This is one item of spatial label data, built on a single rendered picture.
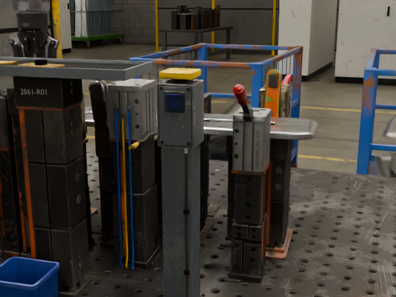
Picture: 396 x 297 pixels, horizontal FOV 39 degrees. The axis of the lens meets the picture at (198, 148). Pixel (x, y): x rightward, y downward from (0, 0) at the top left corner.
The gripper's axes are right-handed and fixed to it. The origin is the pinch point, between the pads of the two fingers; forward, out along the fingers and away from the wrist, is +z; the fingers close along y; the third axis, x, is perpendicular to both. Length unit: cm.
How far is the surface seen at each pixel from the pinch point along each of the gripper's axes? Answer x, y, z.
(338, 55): 772, 56, 58
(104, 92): -15.2, 25.7, -3.7
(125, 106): -21.2, 33.3, -1.9
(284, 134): -9, 65, 5
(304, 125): 0, 68, 4
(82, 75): -40, 34, -11
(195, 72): -34, 52, -11
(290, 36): 776, -20, 32
